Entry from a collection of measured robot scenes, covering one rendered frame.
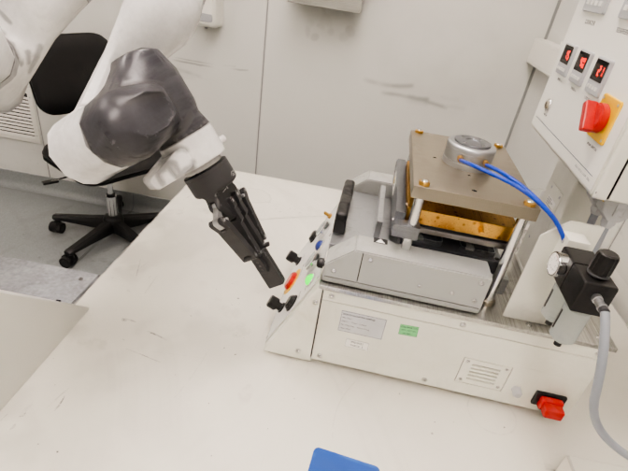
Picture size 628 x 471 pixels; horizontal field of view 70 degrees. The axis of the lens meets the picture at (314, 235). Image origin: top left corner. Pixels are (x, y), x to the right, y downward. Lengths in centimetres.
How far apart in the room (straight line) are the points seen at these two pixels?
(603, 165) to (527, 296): 22
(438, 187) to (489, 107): 163
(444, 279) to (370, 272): 11
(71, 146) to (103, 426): 40
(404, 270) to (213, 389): 36
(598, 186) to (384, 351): 40
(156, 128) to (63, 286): 49
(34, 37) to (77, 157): 29
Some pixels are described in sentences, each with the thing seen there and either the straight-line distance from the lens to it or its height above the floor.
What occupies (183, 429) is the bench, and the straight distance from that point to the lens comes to 75.
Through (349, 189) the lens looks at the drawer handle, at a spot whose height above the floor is 101.
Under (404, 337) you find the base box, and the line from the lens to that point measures 77.
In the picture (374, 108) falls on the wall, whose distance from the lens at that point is 224.
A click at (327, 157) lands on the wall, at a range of 233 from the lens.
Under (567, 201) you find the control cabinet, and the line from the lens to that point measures 81.
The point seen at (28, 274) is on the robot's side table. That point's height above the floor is 75.
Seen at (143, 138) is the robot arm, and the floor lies 114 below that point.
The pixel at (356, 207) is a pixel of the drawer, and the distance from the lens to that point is 87.
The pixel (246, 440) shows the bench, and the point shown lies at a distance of 73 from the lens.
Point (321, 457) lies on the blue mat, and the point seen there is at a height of 75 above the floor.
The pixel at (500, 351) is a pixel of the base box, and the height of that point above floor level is 87.
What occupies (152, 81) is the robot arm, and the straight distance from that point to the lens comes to 67.
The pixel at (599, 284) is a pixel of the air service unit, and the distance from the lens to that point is 62.
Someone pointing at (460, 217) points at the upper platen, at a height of 106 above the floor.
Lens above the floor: 136
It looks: 31 degrees down
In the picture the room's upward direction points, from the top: 9 degrees clockwise
